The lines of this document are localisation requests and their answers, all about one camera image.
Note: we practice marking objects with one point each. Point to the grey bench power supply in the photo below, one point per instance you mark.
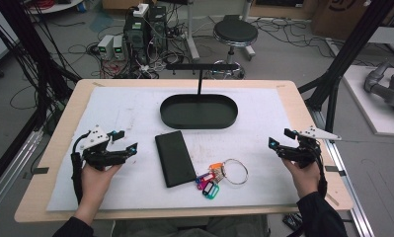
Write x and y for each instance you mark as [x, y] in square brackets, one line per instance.
[118, 47]
[105, 46]

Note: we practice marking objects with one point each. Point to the black computer tower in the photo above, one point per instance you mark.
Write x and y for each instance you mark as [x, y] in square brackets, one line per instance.
[145, 36]

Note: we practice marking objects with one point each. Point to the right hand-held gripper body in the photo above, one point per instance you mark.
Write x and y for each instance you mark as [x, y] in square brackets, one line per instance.
[303, 154]

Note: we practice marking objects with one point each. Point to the black device under table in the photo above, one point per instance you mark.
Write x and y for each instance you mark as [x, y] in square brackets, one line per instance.
[292, 221]

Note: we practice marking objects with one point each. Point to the black oval tray with hanger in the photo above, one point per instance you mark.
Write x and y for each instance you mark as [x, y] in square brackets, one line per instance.
[197, 112]

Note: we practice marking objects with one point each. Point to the person's left hand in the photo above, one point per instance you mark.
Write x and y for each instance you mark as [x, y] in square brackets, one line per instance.
[94, 182]

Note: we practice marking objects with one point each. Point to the black wallet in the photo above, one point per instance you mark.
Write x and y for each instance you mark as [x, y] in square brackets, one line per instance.
[174, 159]

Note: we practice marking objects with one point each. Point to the white round table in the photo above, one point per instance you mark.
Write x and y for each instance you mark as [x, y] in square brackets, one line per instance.
[56, 6]

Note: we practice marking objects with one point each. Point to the person's legs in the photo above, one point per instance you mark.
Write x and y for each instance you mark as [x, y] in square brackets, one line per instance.
[184, 228]

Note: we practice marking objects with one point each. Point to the black tape piece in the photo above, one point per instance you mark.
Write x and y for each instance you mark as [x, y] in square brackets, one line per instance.
[334, 170]
[40, 171]

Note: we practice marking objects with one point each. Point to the white power adapter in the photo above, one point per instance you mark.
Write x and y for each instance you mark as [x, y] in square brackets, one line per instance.
[141, 10]

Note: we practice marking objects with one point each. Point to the person's right hand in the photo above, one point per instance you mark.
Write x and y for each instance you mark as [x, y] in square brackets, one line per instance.
[305, 181]

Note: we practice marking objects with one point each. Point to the white metal stand leg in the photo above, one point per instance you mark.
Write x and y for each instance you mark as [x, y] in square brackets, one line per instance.
[192, 36]

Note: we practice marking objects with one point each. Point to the white table mat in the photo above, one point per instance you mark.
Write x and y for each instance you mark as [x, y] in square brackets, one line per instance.
[135, 108]

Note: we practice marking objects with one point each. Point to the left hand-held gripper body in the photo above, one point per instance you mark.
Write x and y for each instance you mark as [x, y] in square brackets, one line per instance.
[100, 158]

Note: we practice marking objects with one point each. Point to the black round stool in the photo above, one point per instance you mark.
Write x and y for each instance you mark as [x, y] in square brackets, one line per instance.
[235, 31]

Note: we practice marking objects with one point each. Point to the aluminium rail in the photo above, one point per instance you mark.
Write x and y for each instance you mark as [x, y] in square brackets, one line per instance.
[355, 204]
[10, 171]

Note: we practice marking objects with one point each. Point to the cardboard box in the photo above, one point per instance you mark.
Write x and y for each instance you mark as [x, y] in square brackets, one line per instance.
[336, 16]

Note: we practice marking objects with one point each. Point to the white board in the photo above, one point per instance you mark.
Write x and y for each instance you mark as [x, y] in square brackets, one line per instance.
[372, 112]

